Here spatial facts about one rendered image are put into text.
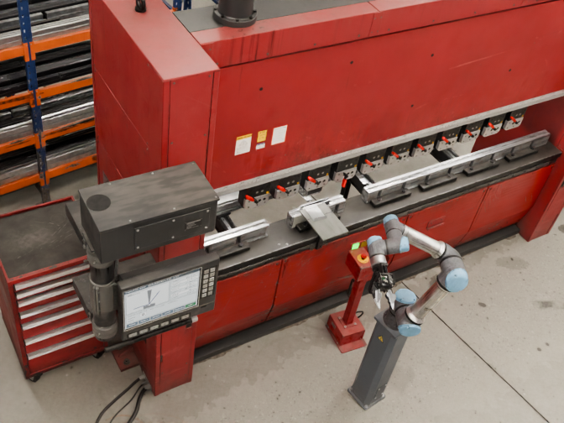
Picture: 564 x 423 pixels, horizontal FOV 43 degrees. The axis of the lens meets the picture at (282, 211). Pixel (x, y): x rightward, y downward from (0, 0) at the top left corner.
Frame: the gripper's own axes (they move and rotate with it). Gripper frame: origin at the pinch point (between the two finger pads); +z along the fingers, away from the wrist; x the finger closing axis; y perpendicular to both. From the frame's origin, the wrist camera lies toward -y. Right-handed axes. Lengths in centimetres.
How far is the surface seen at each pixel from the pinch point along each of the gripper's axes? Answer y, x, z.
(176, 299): -18, -93, -7
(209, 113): 39, -90, -67
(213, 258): 1, -80, -18
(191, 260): 0, -90, -17
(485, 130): -31, 119, -149
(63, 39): -78, -146, -213
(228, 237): -71, -49, -74
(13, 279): -82, -161, -45
